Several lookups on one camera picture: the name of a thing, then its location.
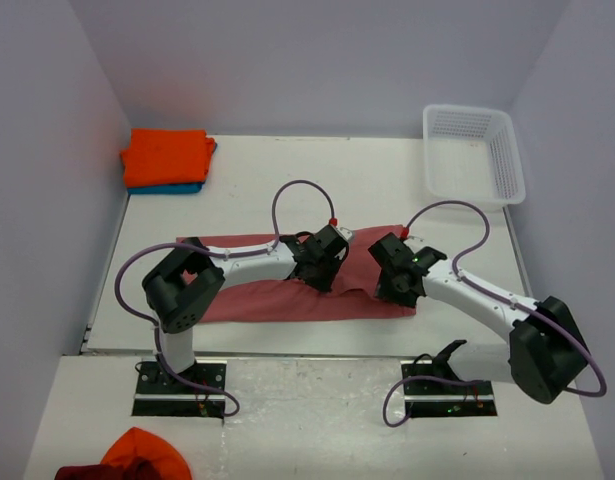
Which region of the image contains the white plastic basket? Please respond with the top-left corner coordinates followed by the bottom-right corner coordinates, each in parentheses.
top-left (423, 104), bottom-right (526, 210)

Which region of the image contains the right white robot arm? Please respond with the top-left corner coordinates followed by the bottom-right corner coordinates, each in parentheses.
top-left (369, 234), bottom-right (597, 404)

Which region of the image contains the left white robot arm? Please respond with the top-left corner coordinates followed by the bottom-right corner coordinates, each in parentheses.
top-left (142, 224), bottom-right (354, 393)

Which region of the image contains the folded blue t shirt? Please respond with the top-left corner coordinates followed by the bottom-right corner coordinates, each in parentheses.
top-left (122, 138), bottom-right (217, 195)

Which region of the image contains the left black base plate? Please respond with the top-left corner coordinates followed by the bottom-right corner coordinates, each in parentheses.
top-left (131, 360), bottom-right (227, 419)

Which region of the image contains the pink t shirt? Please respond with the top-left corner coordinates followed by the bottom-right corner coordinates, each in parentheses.
top-left (201, 224), bottom-right (416, 323)

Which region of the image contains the folded orange t shirt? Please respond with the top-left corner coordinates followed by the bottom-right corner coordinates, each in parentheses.
top-left (120, 128), bottom-right (217, 188)

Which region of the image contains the orange cloth at front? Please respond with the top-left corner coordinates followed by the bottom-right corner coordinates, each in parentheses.
top-left (101, 427), bottom-right (193, 480)

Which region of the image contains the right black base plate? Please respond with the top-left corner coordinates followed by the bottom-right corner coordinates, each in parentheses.
top-left (401, 354), bottom-right (498, 419)

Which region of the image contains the dark red cloth at front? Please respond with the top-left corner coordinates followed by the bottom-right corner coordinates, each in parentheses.
top-left (54, 460), bottom-right (162, 480)

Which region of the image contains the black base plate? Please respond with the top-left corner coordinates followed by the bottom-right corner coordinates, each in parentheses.
top-left (131, 360), bottom-right (227, 419)
top-left (401, 354), bottom-right (498, 419)

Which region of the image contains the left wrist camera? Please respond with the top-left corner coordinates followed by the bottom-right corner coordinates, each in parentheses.
top-left (336, 226), bottom-right (355, 246)

